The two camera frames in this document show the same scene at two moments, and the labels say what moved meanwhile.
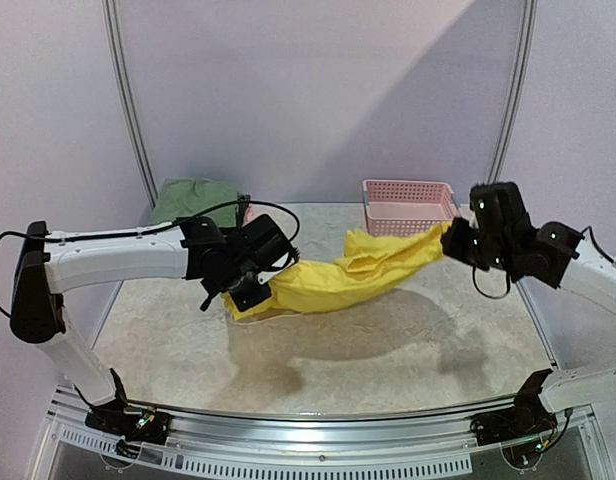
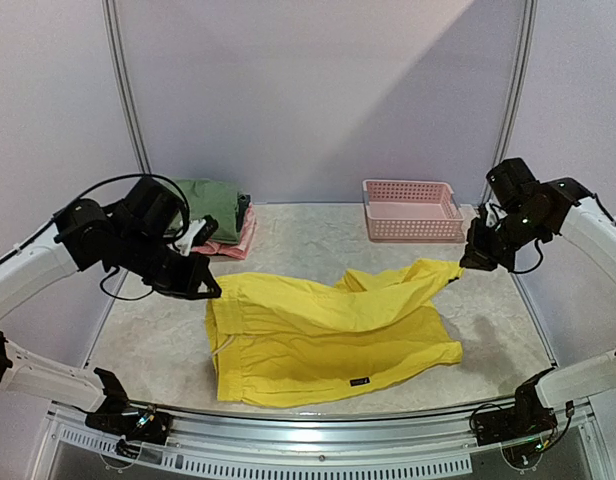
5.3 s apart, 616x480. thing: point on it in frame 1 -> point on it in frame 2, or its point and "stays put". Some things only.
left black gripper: x=246 y=302 -> x=186 y=286
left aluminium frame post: x=115 y=51 stays put
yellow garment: x=369 y=265 -> x=276 y=339
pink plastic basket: x=408 y=207 stays put
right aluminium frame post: x=515 y=94 stays put
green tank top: x=180 y=197 stays put
